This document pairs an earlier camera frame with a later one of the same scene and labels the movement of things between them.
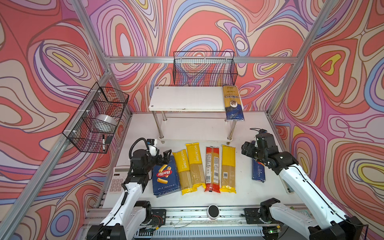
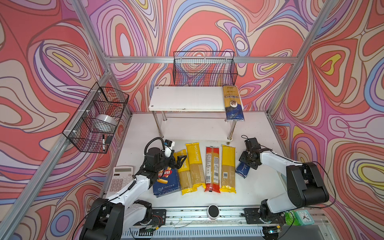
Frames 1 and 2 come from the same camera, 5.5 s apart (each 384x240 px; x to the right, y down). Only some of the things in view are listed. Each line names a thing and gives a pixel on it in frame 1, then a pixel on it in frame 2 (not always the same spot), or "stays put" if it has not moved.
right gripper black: [248, 147] -> [242, 158]
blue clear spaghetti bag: [234, 109] stays put
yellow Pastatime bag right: [196, 166] stays put
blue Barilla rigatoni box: [165, 179] stays put
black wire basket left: [92, 127] stays put
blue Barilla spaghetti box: [258, 171] -> [242, 169]
